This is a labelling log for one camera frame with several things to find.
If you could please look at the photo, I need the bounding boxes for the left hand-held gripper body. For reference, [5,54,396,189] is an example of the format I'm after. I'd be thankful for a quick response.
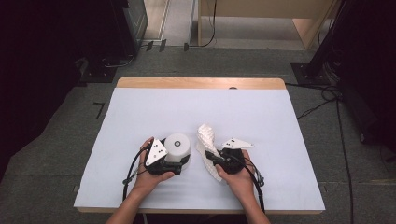
[144,138,183,176]

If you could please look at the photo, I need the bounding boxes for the black stand base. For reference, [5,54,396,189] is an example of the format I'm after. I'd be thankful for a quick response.
[290,0,353,87]

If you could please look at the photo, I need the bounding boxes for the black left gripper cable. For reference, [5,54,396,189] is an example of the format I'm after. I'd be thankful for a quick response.
[121,145,151,202]

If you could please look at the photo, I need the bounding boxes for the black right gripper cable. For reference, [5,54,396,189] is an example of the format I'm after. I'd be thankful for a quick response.
[228,153,266,215]

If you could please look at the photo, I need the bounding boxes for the grey metal rail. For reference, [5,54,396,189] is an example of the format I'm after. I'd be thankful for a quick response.
[158,0,173,41]

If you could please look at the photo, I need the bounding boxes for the pale table cover sheet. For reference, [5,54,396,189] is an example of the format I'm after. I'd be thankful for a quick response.
[74,87,326,212]

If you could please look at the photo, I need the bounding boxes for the black tape mark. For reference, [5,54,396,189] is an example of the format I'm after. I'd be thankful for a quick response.
[92,102,106,119]

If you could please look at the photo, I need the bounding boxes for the dark curtain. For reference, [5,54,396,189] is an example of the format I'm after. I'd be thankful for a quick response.
[338,0,396,154]
[0,0,82,185]

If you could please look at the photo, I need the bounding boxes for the person's right hand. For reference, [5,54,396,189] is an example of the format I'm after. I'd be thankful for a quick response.
[215,149,256,202]

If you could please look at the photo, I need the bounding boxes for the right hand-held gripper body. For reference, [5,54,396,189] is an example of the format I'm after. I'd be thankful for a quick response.
[218,137,255,175]

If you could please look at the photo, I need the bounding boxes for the black hanging desk cable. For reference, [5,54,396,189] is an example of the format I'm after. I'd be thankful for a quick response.
[183,0,218,52]

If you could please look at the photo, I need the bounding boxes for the light wooden desk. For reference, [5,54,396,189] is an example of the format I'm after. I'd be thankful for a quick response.
[197,0,340,50]

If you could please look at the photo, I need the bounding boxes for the black floor cable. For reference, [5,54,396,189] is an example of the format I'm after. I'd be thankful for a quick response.
[284,82,356,224]

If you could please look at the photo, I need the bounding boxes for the person's left hand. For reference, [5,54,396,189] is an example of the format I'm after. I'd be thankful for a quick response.
[132,136,176,200]

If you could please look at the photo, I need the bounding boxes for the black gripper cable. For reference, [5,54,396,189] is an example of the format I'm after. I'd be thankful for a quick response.
[121,145,151,202]
[228,153,266,215]

